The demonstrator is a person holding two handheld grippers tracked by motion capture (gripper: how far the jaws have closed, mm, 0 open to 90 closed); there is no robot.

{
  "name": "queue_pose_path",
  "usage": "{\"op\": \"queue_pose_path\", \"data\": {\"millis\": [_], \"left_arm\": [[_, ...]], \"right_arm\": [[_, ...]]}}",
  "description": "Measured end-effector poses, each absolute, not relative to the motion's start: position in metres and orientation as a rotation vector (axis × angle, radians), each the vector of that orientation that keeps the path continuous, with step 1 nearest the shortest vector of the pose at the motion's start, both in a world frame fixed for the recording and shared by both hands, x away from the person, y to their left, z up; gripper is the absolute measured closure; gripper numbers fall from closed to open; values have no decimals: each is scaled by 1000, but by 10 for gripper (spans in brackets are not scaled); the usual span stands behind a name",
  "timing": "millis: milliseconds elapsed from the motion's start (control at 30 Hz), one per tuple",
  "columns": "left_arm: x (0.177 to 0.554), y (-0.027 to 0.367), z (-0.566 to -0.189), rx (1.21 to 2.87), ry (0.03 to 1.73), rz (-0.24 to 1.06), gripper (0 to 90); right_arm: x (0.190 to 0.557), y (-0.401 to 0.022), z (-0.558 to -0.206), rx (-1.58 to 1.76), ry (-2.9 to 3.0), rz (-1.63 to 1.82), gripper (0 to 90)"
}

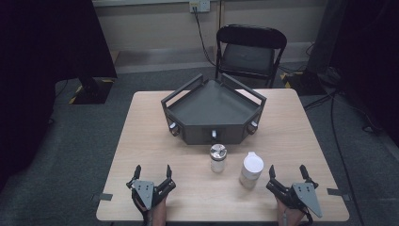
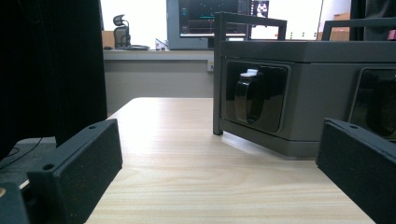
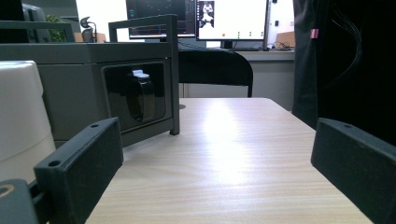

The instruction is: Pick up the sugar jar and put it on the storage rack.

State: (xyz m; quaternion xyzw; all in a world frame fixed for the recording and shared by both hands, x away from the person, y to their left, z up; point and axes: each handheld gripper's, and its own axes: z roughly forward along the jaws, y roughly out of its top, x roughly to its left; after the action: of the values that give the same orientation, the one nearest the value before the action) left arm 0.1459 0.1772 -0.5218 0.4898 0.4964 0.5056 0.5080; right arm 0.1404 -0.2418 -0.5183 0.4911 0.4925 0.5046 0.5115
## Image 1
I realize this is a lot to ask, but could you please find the black curtain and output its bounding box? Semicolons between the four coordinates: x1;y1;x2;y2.
0;0;118;191
328;0;399;147

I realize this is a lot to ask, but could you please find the glass jar with metal lid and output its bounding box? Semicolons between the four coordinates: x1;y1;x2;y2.
209;143;228;173

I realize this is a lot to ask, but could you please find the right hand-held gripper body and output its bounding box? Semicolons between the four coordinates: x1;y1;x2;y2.
265;179;324;219

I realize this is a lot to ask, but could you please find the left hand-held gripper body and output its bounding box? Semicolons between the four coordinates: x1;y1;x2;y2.
126;178;177;212

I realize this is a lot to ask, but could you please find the person's left hand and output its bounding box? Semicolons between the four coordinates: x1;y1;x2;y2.
142;197;168;226

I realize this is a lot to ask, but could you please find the black folding chair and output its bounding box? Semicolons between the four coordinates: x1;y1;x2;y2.
215;24;288;89

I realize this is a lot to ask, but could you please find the grey tape strip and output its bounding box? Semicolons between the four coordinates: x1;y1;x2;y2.
327;187;352;202
92;192;114;202

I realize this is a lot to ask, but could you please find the black stand base yellow tape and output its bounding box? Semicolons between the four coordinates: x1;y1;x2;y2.
69;76;116;105
279;70;327;96

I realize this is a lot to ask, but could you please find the person's right hand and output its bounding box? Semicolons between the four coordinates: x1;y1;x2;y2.
276;197;307;226

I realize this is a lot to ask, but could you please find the black floor cable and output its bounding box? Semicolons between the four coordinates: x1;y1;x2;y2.
302;90;366;226

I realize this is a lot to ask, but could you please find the dark grey corner rack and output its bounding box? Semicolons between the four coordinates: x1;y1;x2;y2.
160;73;267;146

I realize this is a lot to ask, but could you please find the black power cable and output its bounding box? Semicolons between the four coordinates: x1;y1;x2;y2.
192;6;218;68

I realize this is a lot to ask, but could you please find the white wall socket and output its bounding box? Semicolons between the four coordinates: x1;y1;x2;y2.
188;0;211;13

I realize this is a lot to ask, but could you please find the jar with white lid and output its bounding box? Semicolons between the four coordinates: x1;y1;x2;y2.
238;152;265;190

